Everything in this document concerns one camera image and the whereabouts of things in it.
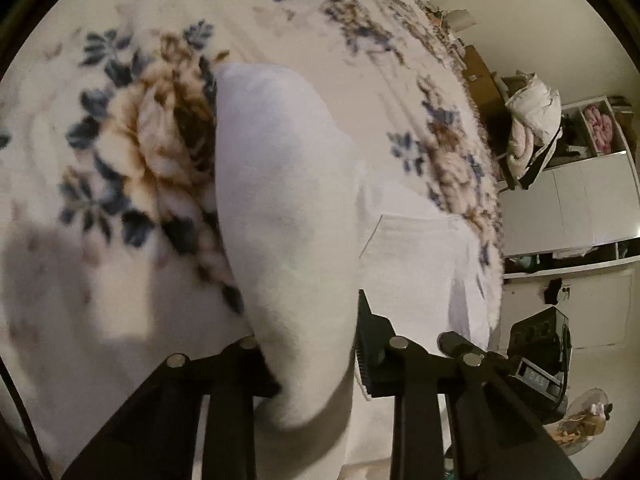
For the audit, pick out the white pants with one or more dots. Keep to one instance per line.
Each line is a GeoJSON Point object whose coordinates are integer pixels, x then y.
{"type": "Point", "coordinates": [280, 210]}

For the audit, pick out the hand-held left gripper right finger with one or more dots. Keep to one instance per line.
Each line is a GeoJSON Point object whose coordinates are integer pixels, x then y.
{"type": "Point", "coordinates": [372, 360]}

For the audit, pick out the white nightstand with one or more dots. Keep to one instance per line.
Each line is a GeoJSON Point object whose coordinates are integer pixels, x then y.
{"type": "Point", "coordinates": [460, 22]}

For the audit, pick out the floral bed blanket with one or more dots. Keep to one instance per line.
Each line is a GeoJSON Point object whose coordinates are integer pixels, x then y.
{"type": "Point", "coordinates": [125, 260]}

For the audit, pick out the white wardrobe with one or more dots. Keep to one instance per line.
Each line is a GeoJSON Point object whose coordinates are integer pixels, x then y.
{"type": "Point", "coordinates": [565, 200]}

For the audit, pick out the pink garment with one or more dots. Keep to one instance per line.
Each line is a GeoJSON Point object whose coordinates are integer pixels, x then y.
{"type": "Point", "coordinates": [520, 152]}

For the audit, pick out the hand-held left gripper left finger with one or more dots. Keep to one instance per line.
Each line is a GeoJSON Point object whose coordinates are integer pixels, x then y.
{"type": "Point", "coordinates": [250, 375]}

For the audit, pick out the pink floral quilt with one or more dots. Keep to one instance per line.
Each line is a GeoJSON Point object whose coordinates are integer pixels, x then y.
{"type": "Point", "coordinates": [599, 127]}

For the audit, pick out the black hanging garment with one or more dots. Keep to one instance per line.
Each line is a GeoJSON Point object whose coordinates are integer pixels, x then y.
{"type": "Point", "coordinates": [553, 291]}

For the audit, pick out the round clear basket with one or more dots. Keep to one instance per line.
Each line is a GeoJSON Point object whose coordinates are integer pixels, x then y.
{"type": "Point", "coordinates": [582, 420]}

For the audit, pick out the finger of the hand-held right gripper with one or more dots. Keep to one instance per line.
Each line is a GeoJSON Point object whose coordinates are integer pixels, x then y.
{"type": "Point", "coordinates": [452, 342]}

